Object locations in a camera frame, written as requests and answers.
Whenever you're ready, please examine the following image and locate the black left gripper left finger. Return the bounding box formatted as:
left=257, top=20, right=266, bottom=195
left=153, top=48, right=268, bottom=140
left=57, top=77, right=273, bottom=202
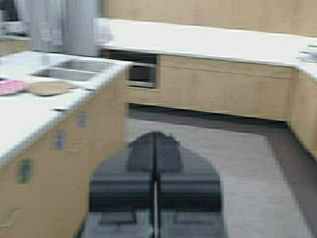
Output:
left=81, top=132, right=154, bottom=238

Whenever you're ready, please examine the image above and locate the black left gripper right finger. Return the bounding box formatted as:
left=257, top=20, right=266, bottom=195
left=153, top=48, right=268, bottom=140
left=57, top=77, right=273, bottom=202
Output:
left=156, top=133, right=227, bottom=238

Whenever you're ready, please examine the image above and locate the island stainless steel sink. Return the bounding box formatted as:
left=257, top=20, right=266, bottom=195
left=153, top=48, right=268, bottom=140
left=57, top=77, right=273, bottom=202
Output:
left=30, top=60, right=113, bottom=81

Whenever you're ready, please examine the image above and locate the pink polka dot plate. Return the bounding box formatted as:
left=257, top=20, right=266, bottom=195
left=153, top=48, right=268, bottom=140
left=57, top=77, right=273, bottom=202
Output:
left=0, top=79, right=28, bottom=96

